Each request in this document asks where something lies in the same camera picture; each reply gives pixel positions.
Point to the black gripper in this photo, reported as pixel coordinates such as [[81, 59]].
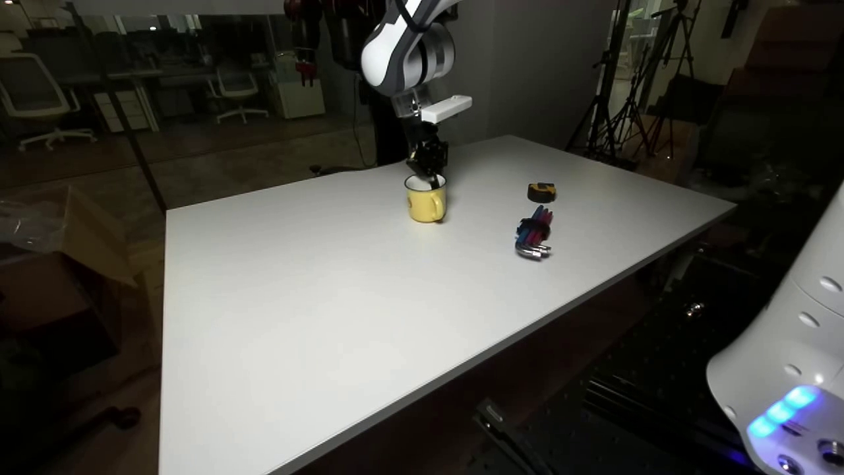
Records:
[[429, 146]]

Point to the yellow enamel mug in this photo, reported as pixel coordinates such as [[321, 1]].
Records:
[[426, 206]]

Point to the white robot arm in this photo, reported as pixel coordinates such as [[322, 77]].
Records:
[[397, 48]]

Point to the yellow black tape measure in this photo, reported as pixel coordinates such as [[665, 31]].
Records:
[[541, 192]]

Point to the white office cabinet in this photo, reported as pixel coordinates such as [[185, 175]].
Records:
[[297, 88]]

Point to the red robot in background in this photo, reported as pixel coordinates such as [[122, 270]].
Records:
[[304, 69]]

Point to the black tripod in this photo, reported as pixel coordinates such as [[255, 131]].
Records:
[[664, 61], [607, 80]]

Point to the white mesh office chair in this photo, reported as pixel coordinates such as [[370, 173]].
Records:
[[35, 94], [238, 88]]

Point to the black stand pole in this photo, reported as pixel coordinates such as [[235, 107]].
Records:
[[122, 119]]

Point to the brown cardboard box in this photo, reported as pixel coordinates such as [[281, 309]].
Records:
[[61, 272]]

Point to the white rounded device with lights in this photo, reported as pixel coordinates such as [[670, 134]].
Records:
[[793, 353]]

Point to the clear plastic bag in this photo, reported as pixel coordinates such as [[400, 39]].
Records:
[[21, 225]]

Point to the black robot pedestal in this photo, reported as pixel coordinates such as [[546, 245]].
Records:
[[387, 135]]

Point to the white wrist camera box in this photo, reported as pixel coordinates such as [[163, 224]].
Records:
[[447, 107]]

